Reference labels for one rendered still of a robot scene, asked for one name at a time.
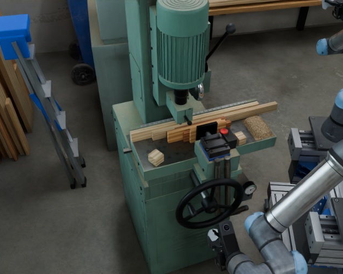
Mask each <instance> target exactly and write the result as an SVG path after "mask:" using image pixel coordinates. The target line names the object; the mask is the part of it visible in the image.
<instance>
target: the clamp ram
mask: <svg viewBox="0 0 343 274"><path fill-rule="evenodd" d="M217 126H218V123H217V121H215V122H211V123H207V124H202V125H199V126H197V130H196V141H197V140H200V138H202V137H204V136H208V135H212V134H217Z"/></svg>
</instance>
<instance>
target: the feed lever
mask: <svg viewBox="0 0 343 274"><path fill-rule="evenodd" d="M235 31H236V26H235V25H234V24H233V23H229V24H228V25H227V26H226V32H225V33H224V35H223V36H222V37H221V38H220V40H219V41H218V42H217V43H216V45H215V46H214V48H213V49H212V50H211V51H210V53H209V54H208V55H207V56H206V58H205V73H206V72H207V71H208V65H207V61H208V59H209V58H210V57H211V55H213V53H214V52H215V51H216V49H217V48H218V47H219V46H220V45H221V43H222V42H223V41H224V40H225V39H226V37H227V36H228V35H229V34H233V33H234V32H235Z"/></svg>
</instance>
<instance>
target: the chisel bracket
mask: <svg viewBox="0 0 343 274"><path fill-rule="evenodd" d="M166 105H167V107H168V108H169V110H170V112H171V114H172V116H173V118H174V120H175V121H176V123H177V124H179V123H184V122H187V121H186V119H185V118H184V116H185V115H186V116H187V117H188V119H189V120H190V121H192V120H193V107H192V105H191V104H190V102H189V100H188V99H187V103H186V104H184V105H178V104H176V103H175V95H174V90H172V91H167V92H166Z"/></svg>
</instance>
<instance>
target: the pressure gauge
mask: <svg viewBox="0 0 343 274"><path fill-rule="evenodd" d="M242 187H243V191H244V193H245V194H246V195H249V194H252V193H253V192H254V191H255V190H256V188H257V187H256V185H255V184H254V182H253V181H248V182H246V183H244V184H243V186H242ZM250 189H251V191H250Z"/></svg>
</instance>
